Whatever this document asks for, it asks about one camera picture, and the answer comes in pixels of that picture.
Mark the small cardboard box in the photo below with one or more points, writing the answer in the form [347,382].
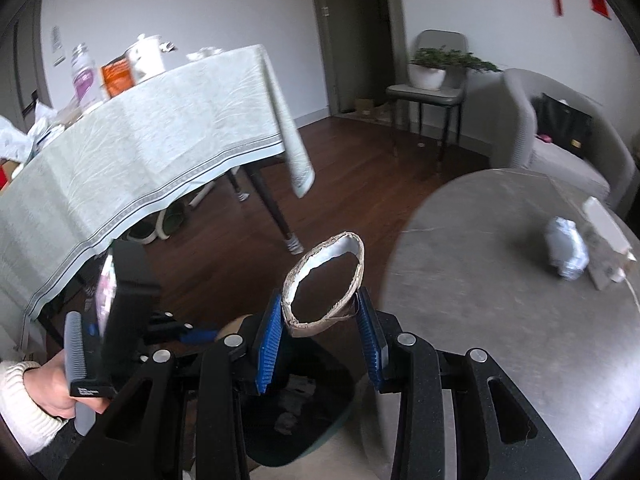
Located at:
[365,107]

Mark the black trash bin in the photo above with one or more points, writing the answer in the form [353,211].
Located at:
[325,395]

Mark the grey green door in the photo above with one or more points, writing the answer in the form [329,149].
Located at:
[360,50]

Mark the pale patterned tablecloth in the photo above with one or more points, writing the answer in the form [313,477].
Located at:
[150,135]

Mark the white pot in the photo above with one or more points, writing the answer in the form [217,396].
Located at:
[147,60]

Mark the grey armchair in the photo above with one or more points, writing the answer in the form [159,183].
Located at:
[520,110]

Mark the person's left forearm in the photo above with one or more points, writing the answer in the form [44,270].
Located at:
[20,405]

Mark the potted green plant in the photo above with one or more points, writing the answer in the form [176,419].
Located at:
[427,77]

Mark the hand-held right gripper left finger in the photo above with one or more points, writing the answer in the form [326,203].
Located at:
[265,355]

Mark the white carton box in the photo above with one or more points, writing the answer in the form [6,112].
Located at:
[605,225]

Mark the purple label bottle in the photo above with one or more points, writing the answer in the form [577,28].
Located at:
[84,77]

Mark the black handbag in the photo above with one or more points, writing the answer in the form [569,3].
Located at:
[565,122]

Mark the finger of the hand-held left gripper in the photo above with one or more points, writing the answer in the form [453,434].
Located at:
[167,321]
[200,336]

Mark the orange packet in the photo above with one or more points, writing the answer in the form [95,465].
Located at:
[117,76]

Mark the grey dining chair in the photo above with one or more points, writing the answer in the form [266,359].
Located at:
[440,40]

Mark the round grey coffee table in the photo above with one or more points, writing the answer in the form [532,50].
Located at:
[500,335]

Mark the green white shoe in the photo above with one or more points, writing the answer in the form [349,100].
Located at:
[141,233]
[172,216]

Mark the person's left hand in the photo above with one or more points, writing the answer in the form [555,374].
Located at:
[50,385]

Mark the white paper ball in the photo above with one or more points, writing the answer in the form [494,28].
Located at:
[285,422]
[565,250]

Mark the small red item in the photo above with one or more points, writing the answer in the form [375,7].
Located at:
[543,139]

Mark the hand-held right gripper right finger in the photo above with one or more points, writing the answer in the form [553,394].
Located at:
[370,355]

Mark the white plastic bags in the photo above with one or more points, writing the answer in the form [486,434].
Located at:
[20,140]

